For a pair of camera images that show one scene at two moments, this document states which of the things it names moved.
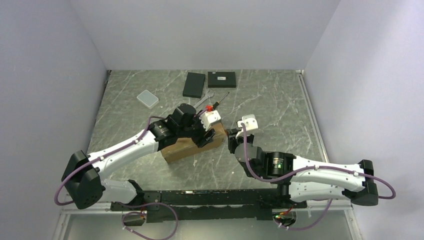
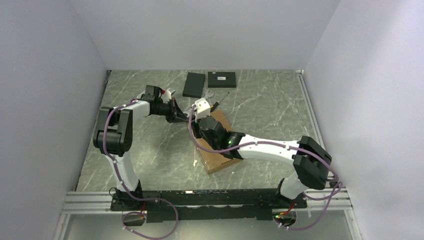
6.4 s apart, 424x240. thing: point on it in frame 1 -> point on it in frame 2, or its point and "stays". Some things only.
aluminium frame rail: [300, 73] stays
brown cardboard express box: [181, 148] -> [213, 160]
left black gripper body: [196, 131] -> [167, 109]
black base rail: [165, 206] stays
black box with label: [221, 79] stays
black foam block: [193, 85] stays
